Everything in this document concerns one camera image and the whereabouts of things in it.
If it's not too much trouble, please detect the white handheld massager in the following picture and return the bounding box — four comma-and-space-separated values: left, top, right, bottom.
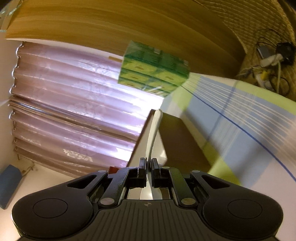
138, 109, 169, 200

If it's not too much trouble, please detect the red gold gift box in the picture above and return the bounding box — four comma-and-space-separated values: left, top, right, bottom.
108, 166, 120, 174

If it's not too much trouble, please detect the brown cardboard storage box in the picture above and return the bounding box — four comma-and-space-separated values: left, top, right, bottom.
126, 108, 241, 200

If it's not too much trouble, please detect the pink patterned curtain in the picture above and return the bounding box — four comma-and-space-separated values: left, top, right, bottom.
9, 42, 163, 177

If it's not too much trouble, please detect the checkered tablecloth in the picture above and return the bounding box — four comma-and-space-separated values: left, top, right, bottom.
161, 73, 295, 240

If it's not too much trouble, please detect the green tissue pack bundle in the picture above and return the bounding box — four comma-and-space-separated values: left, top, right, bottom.
118, 41, 190, 97

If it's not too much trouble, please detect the blue sponge block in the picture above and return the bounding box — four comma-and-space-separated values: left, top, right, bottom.
0, 165, 22, 209

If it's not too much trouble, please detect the white power strip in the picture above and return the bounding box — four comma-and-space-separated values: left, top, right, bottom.
260, 54, 283, 68

